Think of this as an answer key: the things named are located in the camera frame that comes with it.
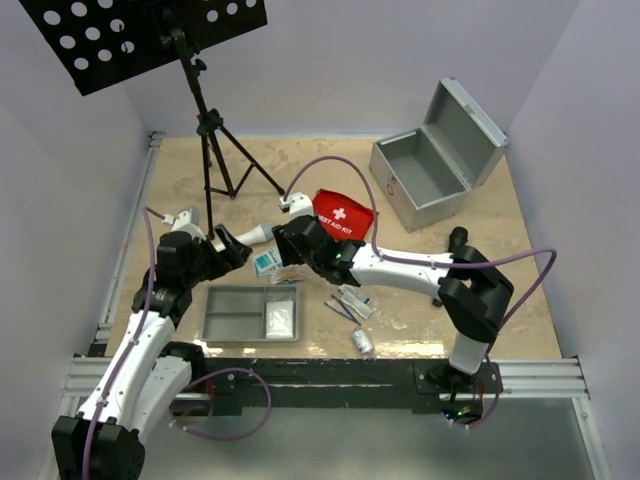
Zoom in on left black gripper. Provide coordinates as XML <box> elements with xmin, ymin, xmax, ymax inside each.
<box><xmin>183</xmin><ymin>224</ymin><xmax>251</xmax><ymax>287</ymax></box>

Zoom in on cotton swabs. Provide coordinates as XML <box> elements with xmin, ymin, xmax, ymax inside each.
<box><xmin>269</xmin><ymin>266</ymin><xmax>306</xmax><ymax>285</ymax></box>

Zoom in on teal gauze dressing packet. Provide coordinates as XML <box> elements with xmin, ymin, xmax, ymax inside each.
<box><xmin>252</xmin><ymin>246</ymin><xmax>283</xmax><ymax>268</ymax></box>

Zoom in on red first aid pouch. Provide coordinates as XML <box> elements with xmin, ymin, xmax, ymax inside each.
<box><xmin>312</xmin><ymin>189</ymin><xmax>374</xmax><ymax>240</ymax></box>

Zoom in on grey compartment tray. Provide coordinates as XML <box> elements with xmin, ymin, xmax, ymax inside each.
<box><xmin>199</xmin><ymin>285</ymin><xmax>300</xmax><ymax>343</ymax></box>

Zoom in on white gauze pad packet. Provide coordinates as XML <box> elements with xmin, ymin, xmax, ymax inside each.
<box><xmin>265</xmin><ymin>300</ymin><xmax>294</xmax><ymax>339</ymax></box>

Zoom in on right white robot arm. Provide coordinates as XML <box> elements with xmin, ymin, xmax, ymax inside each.
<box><xmin>273</xmin><ymin>215</ymin><xmax>514</xmax><ymax>393</ymax></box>

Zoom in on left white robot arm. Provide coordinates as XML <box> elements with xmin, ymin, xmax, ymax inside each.
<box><xmin>51</xmin><ymin>223</ymin><xmax>272</xmax><ymax>479</ymax></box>

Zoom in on blue plastic tweezers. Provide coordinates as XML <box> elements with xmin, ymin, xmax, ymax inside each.
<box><xmin>324</xmin><ymin>294</ymin><xmax>361</xmax><ymax>326</ymax></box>

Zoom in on white wipe sachet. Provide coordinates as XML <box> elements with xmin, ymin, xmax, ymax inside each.
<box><xmin>341</xmin><ymin>292</ymin><xmax>373</xmax><ymax>320</ymax></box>

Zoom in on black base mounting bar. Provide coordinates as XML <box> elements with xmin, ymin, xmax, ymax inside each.
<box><xmin>160</xmin><ymin>342</ymin><xmax>503</xmax><ymax>414</ymax></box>

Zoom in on grey metal case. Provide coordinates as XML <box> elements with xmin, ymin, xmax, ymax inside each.
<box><xmin>369</xmin><ymin>77</ymin><xmax>508</xmax><ymax>232</ymax></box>

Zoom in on black flashlight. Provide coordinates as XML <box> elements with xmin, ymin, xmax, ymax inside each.
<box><xmin>432</xmin><ymin>226</ymin><xmax>470</xmax><ymax>308</ymax></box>

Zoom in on black perforated music stand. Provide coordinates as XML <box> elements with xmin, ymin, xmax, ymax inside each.
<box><xmin>18</xmin><ymin>0</ymin><xmax>287</xmax><ymax>236</ymax></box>

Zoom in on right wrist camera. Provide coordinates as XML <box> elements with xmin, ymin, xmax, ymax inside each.
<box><xmin>279</xmin><ymin>192</ymin><xmax>315</xmax><ymax>220</ymax></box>

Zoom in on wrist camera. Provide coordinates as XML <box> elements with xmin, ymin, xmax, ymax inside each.
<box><xmin>279</xmin><ymin>192</ymin><xmax>315</xmax><ymax>220</ymax></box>
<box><xmin>162</xmin><ymin>207</ymin><xmax>204</xmax><ymax>238</ymax></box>

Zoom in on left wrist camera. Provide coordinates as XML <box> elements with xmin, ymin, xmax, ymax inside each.
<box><xmin>162</xmin><ymin>207</ymin><xmax>204</xmax><ymax>238</ymax></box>

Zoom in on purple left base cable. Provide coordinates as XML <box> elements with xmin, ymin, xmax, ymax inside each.
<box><xmin>168</xmin><ymin>368</ymin><xmax>272</xmax><ymax>442</ymax></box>

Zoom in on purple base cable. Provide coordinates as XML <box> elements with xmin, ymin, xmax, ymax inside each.
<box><xmin>168</xmin><ymin>368</ymin><xmax>272</xmax><ymax>442</ymax></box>
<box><xmin>448</xmin><ymin>357</ymin><xmax>501</xmax><ymax>431</ymax></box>

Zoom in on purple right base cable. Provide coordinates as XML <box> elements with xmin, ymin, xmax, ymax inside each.
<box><xmin>448</xmin><ymin>357</ymin><xmax>501</xmax><ymax>431</ymax></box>

